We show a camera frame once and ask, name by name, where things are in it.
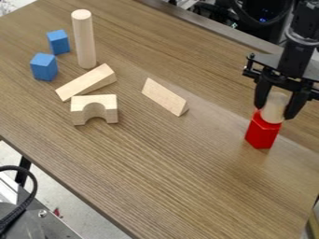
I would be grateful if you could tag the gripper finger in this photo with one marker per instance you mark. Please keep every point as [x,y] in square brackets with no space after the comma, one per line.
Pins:
[298,102]
[263,91]

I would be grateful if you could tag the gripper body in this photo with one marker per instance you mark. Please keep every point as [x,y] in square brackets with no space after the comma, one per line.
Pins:
[295,62]

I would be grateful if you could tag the short white cylinder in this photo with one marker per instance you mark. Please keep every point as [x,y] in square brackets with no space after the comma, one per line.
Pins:
[275,107]

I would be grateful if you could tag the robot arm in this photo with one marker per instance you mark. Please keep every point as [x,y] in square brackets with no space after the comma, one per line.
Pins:
[306,21]

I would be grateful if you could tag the tall white cylinder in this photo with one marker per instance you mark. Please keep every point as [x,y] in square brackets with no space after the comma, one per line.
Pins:
[84,39]

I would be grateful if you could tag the red block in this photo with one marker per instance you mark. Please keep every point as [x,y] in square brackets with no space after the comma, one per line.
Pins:
[261,133]

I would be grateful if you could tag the white triangular block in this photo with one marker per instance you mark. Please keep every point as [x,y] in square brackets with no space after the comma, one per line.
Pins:
[85,82]
[164,97]

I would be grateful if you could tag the white arch block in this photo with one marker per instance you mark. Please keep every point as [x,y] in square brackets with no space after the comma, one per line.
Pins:
[81,107]

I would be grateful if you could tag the blue block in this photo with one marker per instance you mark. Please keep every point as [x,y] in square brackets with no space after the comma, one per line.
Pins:
[43,67]
[58,42]

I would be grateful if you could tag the black table leg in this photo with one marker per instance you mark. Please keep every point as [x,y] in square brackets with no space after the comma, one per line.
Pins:
[23,171]

